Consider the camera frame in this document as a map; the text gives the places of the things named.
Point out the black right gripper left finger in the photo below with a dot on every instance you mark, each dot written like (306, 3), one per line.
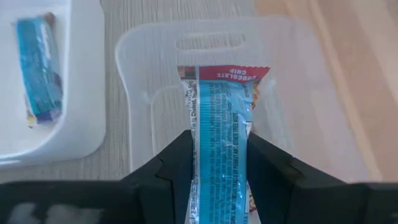
(168, 180)

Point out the translucent plastic bin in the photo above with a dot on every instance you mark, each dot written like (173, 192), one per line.
(149, 62)

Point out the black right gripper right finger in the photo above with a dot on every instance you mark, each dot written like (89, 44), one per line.
(280, 186)

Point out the blue purple granola bar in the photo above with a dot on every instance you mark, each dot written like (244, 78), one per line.
(37, 71)

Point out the blue red chocolate chip bar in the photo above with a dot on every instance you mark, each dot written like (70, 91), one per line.
(222, 140)

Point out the white plastic bin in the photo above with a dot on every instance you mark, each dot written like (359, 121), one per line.
(84, 93)

